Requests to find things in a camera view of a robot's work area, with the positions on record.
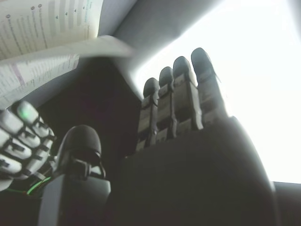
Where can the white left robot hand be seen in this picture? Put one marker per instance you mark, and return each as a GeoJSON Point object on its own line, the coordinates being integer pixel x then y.
{"type": "Point", "coordinates": [192, 179]}

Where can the textbook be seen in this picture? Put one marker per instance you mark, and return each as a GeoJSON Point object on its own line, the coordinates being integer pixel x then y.
{"type": "Point", "coordinates": [42, 35]}

